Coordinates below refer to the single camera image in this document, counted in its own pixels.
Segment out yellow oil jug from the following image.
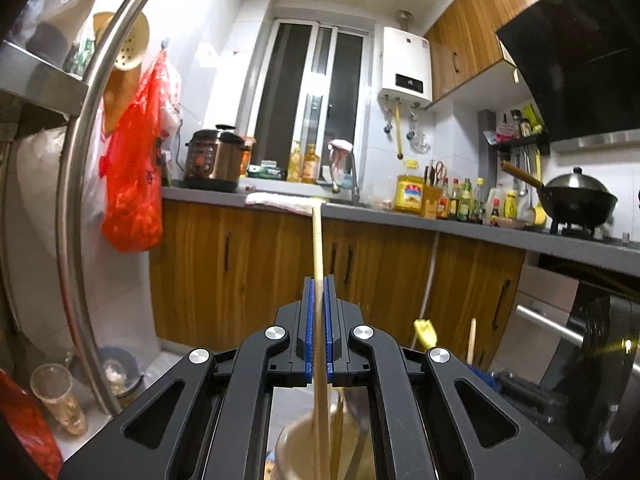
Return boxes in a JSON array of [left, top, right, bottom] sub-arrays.
[[394, 174, 425, 217]]

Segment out stainless steel oven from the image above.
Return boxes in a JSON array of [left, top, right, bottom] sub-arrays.
[[492, 255, 640, 463]]

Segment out window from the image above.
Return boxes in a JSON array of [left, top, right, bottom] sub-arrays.
[[247, 17, 375, 192]]

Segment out gas stove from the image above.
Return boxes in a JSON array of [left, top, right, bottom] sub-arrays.
[[549, 220, 632, 247]]

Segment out yellow knife block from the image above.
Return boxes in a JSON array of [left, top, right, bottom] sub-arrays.
[[422, 160, 447, 220]]

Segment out grey metal shelf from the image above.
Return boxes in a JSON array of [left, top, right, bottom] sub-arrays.
[[0, 40, 92, 117]]

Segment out steel faucet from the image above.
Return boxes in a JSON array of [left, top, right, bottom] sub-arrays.
[[327, 139, 362, 207]]

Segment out grey countertop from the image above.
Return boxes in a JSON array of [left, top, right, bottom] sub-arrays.
[[161, 185, 640, 277]]

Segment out black range hood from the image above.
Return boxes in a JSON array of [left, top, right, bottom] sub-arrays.
[[495, 0, 640, 155]]

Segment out curved steel rail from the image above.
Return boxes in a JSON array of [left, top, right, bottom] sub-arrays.
[[55, 0, 182, 415]]

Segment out black wok with wooden handle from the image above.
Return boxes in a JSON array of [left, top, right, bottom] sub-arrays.
[[501, 160, 619, 227]]

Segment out green box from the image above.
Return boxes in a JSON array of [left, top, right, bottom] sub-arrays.
[[247, 160, 286, 180]]

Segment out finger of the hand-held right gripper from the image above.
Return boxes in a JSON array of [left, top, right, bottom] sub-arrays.
[[467, 360, 503, 394], [492, 369, 558, 413]]

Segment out row of sauce bottles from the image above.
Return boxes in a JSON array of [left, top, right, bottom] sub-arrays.
[[437, 177, 520, 227]]

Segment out white plastic bag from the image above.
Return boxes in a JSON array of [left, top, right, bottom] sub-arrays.
[[14, 95, 108, 331]]

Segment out black spice shelf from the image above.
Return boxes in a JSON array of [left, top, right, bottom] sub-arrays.
[[482, 102, 552, 159]]

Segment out yellow colander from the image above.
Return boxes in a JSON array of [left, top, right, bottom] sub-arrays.
[[92, 10, 151, 72]]

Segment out white towel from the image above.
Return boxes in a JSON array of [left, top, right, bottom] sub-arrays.
[[245, 191, 327, 217]]

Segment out wooden base cabinets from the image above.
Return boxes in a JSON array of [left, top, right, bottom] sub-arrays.
[[149, 199, 527, 377]]

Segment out white water heater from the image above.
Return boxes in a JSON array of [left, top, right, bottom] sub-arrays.
[[377, 25, 434, 109]]

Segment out yellow ladle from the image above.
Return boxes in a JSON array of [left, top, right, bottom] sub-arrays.
[[529, 150, 550, 227]]

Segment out clear plastic bags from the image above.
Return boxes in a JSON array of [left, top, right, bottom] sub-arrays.
[[7, 0, 122, 77]]

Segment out clear plastic cup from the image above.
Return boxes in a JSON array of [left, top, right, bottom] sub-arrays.
[[30, 362, 89, 437]]

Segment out hanging red plastic bag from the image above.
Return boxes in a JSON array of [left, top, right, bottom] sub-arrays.
[[101, 50, 167, 254]]

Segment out wooden wall cabinets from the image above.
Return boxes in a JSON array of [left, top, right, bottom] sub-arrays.
[[424, 0, 590, 107]]

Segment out yellow plastic spoon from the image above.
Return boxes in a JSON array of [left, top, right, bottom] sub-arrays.
[[413, 318, 438, 352]]

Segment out orange bottle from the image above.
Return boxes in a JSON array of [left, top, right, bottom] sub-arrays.
[[240, 136, 257, 177]]

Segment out electric pressure cooker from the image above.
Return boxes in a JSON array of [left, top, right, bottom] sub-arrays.
[[182, 124, 247, 194]]

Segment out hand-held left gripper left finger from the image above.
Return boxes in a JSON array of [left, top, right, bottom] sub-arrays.
[[59, 276, 317, 480]]

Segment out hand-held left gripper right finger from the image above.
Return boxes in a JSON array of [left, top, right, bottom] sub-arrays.
[[322, 274, 586, 480]]

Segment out long steel oven handle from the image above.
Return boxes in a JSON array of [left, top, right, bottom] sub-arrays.
[[515, 305, 587, 349]]

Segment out amber oil bottle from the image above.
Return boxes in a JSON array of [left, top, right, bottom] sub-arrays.
[[286, 141, 303, 183], [301, 144, 320, 185]]

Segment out grey bowl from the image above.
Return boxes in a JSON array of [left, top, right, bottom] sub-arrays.
[[97, 345, 147, 402]]

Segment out cream ceramic utensil holder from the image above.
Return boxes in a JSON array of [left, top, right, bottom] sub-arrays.
[[274, 385, 377, 480]]

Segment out crumpled red plastic bag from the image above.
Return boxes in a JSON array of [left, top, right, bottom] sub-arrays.
[[0, 367, 64, 480]]

